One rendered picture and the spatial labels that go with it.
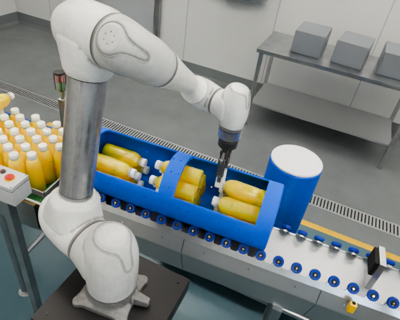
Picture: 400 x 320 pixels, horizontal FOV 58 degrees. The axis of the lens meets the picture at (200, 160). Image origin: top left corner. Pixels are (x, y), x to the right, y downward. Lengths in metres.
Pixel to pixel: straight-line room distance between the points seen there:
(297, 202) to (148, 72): 1.38
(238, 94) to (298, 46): 2.70
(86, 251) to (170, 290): 0.35
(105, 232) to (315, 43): 3.16
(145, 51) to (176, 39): 4.43
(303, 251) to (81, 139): 1.09
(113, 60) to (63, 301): 0.79
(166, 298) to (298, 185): 0.97
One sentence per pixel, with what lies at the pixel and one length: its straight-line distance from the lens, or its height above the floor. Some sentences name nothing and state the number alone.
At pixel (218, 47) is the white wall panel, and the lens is 4.98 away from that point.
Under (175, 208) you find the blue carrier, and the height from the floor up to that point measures 1.10.
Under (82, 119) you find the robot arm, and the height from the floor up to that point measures 1.63.
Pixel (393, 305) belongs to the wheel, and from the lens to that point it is 1.66.
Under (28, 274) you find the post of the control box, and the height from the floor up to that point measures 0.44.
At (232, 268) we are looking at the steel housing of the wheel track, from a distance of 1.62.
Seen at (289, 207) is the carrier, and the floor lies 0.81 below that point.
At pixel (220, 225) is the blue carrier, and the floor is 1.10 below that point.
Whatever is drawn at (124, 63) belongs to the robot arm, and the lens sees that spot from 0.78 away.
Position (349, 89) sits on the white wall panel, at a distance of 4.78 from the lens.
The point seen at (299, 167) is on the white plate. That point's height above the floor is 1.04.
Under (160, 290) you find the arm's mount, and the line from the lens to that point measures 1.28.
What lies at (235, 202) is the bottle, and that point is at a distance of 1.46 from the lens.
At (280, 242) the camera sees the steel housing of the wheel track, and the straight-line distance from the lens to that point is 1.69.
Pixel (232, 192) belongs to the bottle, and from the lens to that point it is 1.47.
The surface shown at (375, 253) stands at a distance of 1.63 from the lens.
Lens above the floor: 2.15
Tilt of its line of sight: 37 degrees down
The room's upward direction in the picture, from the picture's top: 9 degrees clockwise
